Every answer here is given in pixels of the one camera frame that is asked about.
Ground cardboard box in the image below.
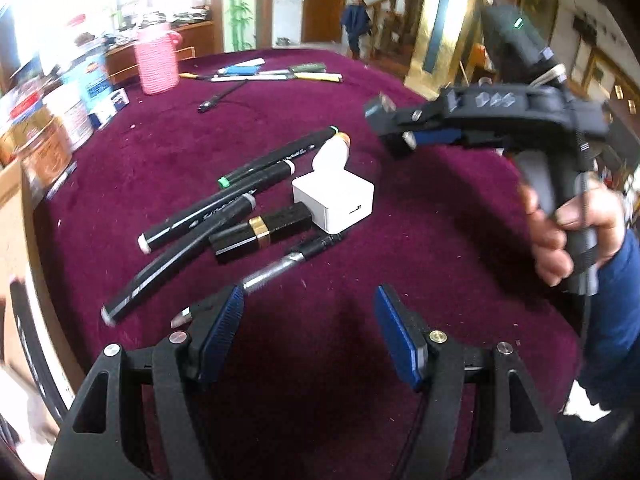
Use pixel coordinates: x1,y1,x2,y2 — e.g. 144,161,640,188
0,157,86,441

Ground wooden door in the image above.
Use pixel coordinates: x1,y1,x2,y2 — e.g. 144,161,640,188
301,0,351,44

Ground gold pillar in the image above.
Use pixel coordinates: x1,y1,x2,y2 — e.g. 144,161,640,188
404,0,484,102

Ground small blue white box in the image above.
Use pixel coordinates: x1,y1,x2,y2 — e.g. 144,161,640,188
92,87,130,126

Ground bamboo wall poster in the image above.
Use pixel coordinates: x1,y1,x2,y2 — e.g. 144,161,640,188
224,0,257,52

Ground pink knitted jar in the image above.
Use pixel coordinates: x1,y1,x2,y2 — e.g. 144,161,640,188
133,22,183,96

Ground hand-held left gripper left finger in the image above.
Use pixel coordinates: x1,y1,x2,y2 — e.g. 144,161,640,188
45,284,246,480

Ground white medicine bottle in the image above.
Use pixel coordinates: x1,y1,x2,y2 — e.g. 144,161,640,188
46,85,96,154

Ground clear jar brown label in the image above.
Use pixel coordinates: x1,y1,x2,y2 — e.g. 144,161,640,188
0,110,74,188

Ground maroon velvet tablecloth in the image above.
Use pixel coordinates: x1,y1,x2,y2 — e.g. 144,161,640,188
35,47,596,480

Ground thin black pen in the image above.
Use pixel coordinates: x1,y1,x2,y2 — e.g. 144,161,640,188
198,79,249,113

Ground blue white lighter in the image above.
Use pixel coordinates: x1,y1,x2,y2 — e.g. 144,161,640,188
217,58,265,75

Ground framed painting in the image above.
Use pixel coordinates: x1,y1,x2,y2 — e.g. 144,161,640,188
520,0,559,44

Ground green-capped black marker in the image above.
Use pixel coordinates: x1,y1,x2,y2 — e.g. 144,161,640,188
217,125,342,191

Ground blue white pouch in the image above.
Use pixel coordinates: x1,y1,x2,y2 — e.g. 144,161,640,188
64,44,114,112

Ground person's right hand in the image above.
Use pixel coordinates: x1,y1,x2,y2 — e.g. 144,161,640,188
517,172,627,289

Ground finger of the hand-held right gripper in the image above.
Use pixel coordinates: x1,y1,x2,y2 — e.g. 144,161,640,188
382,127,463,160
363,87,453,131

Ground clear black gel pen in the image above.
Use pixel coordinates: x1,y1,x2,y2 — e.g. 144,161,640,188
170,232,349,329

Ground orange-capped white bottle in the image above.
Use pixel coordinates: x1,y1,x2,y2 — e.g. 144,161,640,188
312,131,351,177

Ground person's right forearm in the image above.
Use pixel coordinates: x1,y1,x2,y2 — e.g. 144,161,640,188
575,230,640,411

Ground black marker grey caps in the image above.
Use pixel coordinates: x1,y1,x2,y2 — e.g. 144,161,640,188
138,160,296,255
101,192,258,329

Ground wooden sideboard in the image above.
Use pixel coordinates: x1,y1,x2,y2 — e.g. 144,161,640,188
104,20,217,84

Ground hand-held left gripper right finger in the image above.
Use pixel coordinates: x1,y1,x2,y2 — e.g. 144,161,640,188
375,284,571,480

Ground wooden stair railing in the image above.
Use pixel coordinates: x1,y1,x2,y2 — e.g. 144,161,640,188
367,0,427,62

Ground black gold lipstick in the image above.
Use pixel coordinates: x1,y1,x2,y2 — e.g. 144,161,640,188
208,203,312,264

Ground white charger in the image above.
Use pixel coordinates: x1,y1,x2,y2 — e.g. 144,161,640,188
291,172,375,235

